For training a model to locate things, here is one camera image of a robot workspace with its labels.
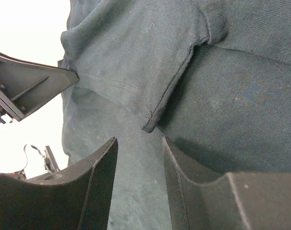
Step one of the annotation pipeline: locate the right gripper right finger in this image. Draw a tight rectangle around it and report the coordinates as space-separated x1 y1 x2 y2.
163 137 291 230

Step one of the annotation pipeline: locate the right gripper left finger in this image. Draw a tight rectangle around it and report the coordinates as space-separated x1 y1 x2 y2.
0 138 118 230

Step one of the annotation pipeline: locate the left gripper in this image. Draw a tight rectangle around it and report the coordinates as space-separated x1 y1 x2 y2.
0 52 79 124

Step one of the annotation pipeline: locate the black t shirt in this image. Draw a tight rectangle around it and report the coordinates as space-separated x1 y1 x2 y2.
61 0 291 230

